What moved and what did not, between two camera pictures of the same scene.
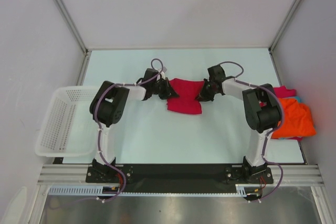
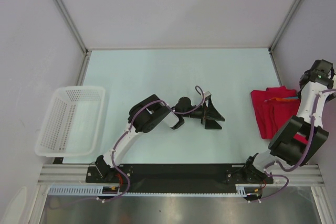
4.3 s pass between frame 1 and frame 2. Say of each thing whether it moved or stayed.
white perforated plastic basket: stayed
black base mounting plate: stayed
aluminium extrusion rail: stayed
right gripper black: moved
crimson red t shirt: moved
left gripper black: moved
